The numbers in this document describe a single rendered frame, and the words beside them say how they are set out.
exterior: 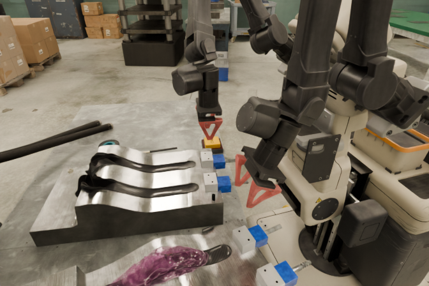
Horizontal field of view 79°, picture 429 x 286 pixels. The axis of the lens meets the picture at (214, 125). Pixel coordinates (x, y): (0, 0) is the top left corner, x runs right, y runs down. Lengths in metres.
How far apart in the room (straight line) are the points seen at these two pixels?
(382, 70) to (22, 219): 0.99
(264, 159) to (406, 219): 0.65
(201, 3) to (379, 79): 0.47
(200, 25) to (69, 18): 7.09
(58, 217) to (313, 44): 0.74
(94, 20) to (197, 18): 6.92
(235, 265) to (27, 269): 0.51
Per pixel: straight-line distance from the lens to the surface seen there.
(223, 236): 0.71
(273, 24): 0.90
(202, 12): 0.76
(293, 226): 1.52
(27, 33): 5.27
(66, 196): 0.91
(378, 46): 0.57
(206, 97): 0.71
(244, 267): 0.67
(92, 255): 0.81
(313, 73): 0.49
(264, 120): 0.48
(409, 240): 1.13
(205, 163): 0.83
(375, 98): 0.58
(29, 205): 1.03
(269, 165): 0.55
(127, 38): 4.97
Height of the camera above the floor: 1.42
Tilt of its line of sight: 30 degrees down
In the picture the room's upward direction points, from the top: straight up
